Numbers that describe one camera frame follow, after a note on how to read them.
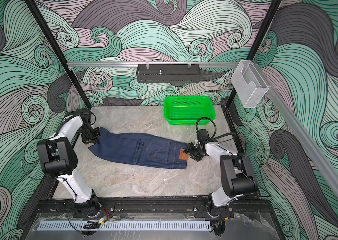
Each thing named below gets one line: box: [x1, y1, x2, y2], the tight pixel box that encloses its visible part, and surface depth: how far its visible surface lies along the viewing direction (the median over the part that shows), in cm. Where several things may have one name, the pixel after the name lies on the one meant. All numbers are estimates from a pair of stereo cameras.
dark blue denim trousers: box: [88, 127, 189, 170], surface depth 94 cm
